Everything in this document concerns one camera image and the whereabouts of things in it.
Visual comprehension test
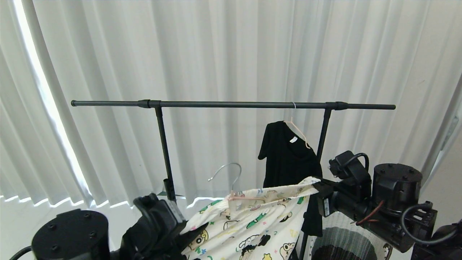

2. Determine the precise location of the black clothes rack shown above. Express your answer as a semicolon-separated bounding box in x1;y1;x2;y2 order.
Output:
71;100;396;260

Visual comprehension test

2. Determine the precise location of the white laundry basket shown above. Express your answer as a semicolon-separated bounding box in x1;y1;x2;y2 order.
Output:
310;211;393;260

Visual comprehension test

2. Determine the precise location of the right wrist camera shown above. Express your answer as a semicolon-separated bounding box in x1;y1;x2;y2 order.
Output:
328;151;372;192

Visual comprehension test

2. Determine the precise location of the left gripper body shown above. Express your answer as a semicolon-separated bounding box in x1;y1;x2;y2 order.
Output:
120;217;189;260

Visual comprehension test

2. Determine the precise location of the white curtain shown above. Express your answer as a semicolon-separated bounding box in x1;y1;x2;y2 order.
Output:
0;0;462;208

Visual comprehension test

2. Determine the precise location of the black cable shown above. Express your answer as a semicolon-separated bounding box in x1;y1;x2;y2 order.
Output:
400;203;462;246
9;245;34;260

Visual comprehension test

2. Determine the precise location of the cream printed garment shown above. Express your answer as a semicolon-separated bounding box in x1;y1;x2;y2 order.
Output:
180;176;322;260

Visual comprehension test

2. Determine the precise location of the pink clothes hanger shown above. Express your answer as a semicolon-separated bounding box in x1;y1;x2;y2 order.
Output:
208;162;257;202
283;103;311;150

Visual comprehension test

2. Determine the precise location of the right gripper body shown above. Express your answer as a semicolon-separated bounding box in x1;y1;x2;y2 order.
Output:
313;179;371;221

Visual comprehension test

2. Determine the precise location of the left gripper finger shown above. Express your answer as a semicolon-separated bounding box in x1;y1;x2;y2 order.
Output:
178;222;209;250

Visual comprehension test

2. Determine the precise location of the black t-shirt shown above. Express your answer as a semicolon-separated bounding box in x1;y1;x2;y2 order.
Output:
258;121;324;237

